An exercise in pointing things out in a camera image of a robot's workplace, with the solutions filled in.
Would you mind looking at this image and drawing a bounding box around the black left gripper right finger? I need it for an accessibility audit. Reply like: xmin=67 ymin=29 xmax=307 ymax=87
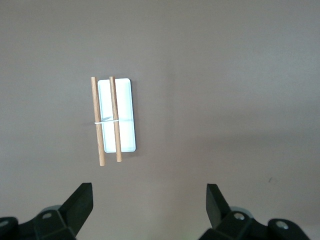
xmin=197 ymin=183 xmax=311 ymax=240

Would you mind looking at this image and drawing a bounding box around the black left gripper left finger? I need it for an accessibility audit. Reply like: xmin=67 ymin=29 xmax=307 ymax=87
xmin=0 ymin=182 xmax=94 ymax=240

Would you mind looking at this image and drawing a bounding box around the wooden rack rod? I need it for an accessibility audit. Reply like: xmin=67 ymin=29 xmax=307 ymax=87
xmin=90 ymin=76 xmax=106 ymax=167
xmin=109 ymin=76 xmax=123 ymax=163

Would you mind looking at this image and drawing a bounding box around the white rack base tray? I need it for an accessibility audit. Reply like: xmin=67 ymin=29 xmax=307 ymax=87
xmin=97 ymin=78 xmax=137 ymax=154

